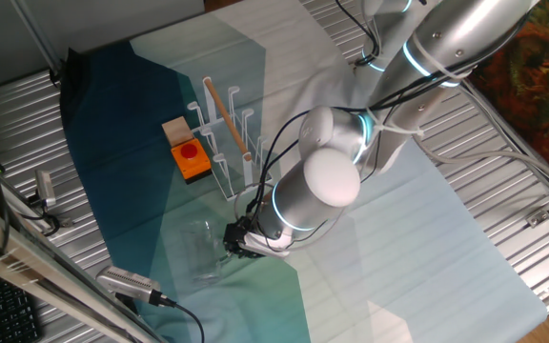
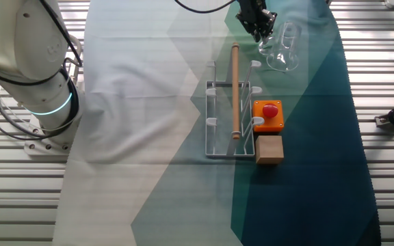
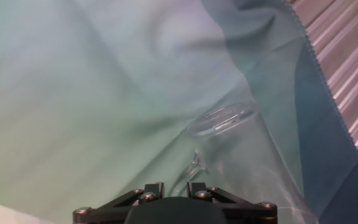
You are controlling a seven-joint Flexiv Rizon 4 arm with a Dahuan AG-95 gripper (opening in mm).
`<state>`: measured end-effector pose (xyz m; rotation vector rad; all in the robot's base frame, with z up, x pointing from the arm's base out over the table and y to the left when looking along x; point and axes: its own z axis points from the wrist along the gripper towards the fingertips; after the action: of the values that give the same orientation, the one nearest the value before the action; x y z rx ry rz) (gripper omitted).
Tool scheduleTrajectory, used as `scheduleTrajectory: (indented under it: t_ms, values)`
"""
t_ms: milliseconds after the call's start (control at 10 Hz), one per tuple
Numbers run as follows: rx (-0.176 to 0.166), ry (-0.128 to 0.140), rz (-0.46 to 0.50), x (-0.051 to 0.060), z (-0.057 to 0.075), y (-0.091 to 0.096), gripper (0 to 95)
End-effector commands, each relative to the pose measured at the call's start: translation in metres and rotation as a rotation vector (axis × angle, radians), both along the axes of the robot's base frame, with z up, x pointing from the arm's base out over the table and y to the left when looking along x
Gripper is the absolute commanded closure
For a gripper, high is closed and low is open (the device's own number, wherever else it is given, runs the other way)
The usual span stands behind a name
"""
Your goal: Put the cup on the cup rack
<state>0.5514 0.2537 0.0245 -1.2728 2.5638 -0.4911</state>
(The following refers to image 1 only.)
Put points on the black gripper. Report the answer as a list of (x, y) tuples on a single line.
[(248, 238)]

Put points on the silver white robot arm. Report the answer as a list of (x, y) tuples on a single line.
[(327, 181)]

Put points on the orange box red push button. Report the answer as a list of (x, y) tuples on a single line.
[(191, 167)]

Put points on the plain wooden block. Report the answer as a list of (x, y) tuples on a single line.
[(176, 131)]

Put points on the blue green white tablecloth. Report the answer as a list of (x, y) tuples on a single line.
[(398, 262)]

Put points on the white zip tie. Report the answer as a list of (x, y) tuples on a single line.
[(393, 126), (439, 62)]

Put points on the grey metal pole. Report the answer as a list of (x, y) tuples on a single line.
[(36, 35)]

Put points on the colourful orange green fabric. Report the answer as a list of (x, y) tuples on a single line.
[(541, 95)]

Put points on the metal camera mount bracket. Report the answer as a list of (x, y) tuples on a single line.
[(65, 222)]

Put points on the aluminium frame bar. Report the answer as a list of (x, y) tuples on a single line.
[(26, 257)]

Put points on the small metal table bracket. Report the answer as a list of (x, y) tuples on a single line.
[(538, 217)]

